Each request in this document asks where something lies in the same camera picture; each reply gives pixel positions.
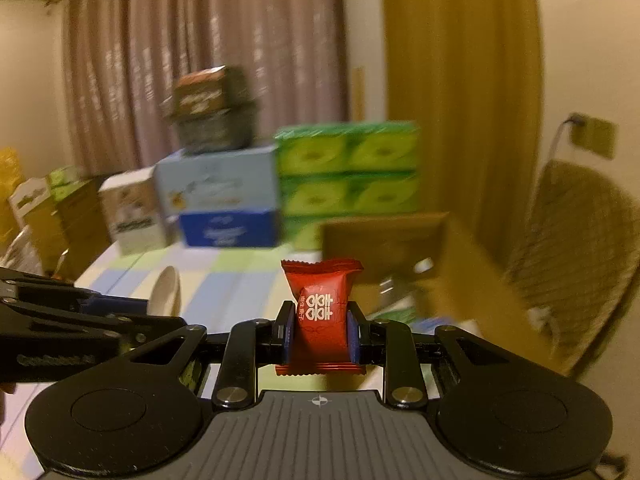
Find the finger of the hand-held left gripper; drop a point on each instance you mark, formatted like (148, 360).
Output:
(150, 327)
(120, 306)

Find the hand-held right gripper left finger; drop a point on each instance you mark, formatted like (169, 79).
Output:
(289, 330)

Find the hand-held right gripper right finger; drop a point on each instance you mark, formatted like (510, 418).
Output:
(353, 332)

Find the red candy packet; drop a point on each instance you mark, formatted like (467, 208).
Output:
(320, 290)

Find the large cardboard box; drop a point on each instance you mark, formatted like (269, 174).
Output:
(380, 240)

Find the checkered tablecloth desktop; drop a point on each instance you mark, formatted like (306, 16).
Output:
(225, 280)

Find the white humidifier product box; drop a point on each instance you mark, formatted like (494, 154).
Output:
(132, 215)

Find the brown cardboard carton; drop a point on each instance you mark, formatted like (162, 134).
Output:
(87, 215)

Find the white printed plastic bag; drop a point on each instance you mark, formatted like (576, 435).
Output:
(20, 252)

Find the dark blue milk carton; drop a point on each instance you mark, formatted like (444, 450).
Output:
(225, 230)

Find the small green tissue pack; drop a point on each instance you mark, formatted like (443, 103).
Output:
(65, 182)

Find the white carved chair back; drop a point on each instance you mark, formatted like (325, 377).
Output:
(27, 200)

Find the stack of green tissue packs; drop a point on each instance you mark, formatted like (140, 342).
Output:
(345, 175)

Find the light blue milk carton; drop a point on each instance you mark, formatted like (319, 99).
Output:
(215, 180)

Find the yellow plastic bag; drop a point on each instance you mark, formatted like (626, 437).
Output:
(9, 185)

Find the black instant noodle bowl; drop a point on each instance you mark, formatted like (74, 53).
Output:
(210, 110)

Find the wicker chair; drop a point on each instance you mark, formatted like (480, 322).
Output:
(565, 260)

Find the wooden door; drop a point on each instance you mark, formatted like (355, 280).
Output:
(460, 85)

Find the wall socket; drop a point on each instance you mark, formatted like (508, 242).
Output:
(595, 137)

